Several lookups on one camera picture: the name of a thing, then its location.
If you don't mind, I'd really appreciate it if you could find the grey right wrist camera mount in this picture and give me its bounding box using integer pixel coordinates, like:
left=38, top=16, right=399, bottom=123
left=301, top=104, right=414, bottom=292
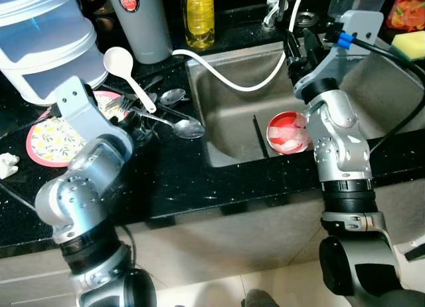
left=294, top=10, right=385, bottom=100

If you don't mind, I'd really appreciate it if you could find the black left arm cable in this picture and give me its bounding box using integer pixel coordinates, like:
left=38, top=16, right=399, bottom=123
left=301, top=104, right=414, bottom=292
left=116, top=221, right=139, bottom=271

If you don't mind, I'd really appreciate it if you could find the small white object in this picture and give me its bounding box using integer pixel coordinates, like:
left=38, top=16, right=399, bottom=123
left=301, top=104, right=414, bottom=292
left=0, top=152, right=20, bottom=181

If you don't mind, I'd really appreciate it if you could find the dark grey robot foot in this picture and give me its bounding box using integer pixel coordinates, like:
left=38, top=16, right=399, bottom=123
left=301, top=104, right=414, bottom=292
left=242, top=288, right=283, bottom=307

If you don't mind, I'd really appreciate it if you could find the yellow oil bottle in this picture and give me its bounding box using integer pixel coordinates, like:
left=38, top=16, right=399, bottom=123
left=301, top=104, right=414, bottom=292
left=182, top=0, right=216, bottom=51

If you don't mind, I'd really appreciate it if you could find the white plastic spoon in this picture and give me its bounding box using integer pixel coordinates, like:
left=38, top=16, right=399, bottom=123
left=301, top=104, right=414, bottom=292
left=103, top=47, right=158, bottom=115

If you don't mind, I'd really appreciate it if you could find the large metal spoon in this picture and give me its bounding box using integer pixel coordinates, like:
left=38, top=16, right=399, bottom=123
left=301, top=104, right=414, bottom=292
left=129, top=106, right=207, bottom=140

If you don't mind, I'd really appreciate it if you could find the translucent stacked plastic container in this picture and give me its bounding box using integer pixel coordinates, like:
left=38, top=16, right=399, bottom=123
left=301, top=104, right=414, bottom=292
left=0, top=0, right=111, bottom=107

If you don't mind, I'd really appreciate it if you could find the metal fork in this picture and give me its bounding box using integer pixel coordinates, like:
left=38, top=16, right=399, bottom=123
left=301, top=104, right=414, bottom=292
left=105, top=94, right=150, bottom=122

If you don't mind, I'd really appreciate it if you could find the yellow green sponge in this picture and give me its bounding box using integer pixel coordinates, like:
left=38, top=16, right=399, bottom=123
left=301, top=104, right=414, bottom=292
left=390, top=31, right=425, bottom=62

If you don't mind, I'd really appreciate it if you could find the red and white bowl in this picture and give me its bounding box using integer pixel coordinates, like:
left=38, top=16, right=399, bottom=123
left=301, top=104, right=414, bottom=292
left=266, top=110, right=312, bottom=156

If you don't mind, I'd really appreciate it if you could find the round metal countertop cap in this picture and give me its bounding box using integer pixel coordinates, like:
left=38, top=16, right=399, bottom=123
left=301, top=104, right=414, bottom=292
left=296, top=11, right=318, bottom=27

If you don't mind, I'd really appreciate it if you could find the white flexible hose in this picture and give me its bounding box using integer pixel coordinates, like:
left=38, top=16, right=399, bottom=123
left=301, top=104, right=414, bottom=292
left=171, top=0, right=310, bottom=93

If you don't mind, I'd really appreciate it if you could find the floral plate with pink rim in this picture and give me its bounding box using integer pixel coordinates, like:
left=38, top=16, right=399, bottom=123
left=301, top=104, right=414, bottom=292
left=25, top=90, right=133, bottom=169

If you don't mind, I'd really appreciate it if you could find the red food packet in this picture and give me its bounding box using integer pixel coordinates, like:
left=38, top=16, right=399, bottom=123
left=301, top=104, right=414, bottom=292
left=385, top=0, right=425, bottom=33

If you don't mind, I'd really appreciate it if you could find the black chopstick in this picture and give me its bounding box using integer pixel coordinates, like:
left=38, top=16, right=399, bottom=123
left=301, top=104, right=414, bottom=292
left=252, top=114, right=270, bottom=159

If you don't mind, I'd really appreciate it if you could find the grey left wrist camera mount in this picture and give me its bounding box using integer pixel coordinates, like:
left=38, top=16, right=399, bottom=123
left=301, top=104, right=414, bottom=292
left=52, top=76, right=127, bottom=147

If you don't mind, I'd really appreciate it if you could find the black cable with blue plug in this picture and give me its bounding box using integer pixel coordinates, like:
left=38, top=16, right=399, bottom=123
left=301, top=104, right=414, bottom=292
left=325, top=25, right=425, bottom=156

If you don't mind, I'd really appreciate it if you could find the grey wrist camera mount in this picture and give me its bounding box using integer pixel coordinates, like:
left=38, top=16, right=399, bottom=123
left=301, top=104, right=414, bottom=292
left=52, top=76, right=127, bottom=147
left=294, top=10, right=385, bottom=100

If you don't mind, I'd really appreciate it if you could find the stainless steel sink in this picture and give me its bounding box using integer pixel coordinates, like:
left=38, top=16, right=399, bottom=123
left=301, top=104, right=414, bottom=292
left=186, top=29, right=425, bottom=169

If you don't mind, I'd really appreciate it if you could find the grey canister with red logo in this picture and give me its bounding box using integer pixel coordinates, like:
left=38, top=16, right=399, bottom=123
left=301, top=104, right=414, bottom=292
left=106, top=0, right=175, bottom=66

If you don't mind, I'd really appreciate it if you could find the small metal spoon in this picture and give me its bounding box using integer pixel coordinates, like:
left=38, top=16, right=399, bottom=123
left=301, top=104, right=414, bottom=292
left=156, top=88, right=189, bottom=108

